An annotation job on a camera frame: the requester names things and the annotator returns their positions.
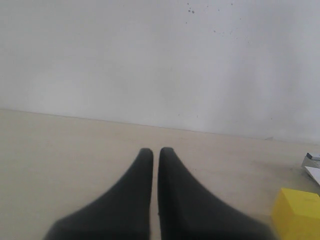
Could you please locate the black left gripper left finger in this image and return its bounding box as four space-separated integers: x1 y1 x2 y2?
44 148 154 240

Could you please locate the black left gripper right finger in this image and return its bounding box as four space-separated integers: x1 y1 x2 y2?
157 147 275 240

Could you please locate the yellow foam cube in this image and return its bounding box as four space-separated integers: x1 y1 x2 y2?
271 188 320 240

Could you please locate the white paper sheet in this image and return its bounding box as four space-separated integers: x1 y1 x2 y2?
304 166 320 185

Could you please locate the grey paper cutter base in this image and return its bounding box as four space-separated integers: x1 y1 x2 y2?
301 152 320 169

